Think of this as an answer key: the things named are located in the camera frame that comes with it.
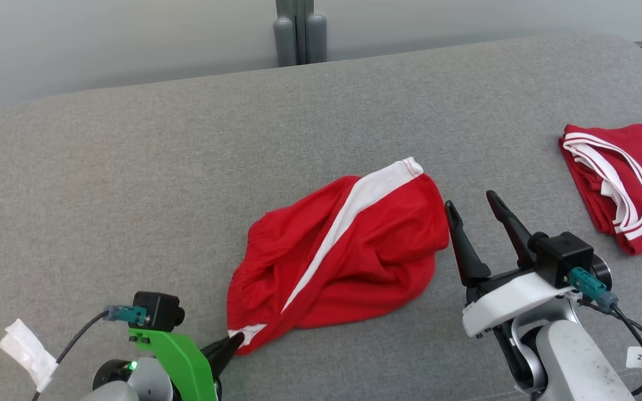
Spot teal left camera connector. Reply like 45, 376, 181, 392
104, 305, 149, 326

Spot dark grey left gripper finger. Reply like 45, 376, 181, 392
201, 332, 245, 360
210, 340, 244, 379

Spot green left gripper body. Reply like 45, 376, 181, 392
129, 329, 218, 401

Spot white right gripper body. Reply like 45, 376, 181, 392
462, 267, 575, 339

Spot teal right camera connector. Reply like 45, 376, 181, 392
569, 267, 618, 312

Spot black right camera cable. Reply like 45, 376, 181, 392
577, 295, 642, 397

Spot red shorts with white stripe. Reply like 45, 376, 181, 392
226, 158, 450, 356

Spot white tape on left cable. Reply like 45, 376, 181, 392
0, 319, 60, 393

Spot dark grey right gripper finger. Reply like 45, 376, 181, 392
487, 190, 539, 268
445, 200, 492, 287

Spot grey metal frame post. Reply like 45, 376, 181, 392
274, 0, 327, 67

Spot teal camera connector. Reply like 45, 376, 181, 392
569, 267, 618, 312
104, 305, 149, 326

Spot red shirt with white sleeves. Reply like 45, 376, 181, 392
558, 118, 642, 256

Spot black camera cable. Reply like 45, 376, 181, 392
577, 295, 642, 397
31, 312, 110, 401

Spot black left camera cable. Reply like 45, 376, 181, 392
31, 312, 110, 401

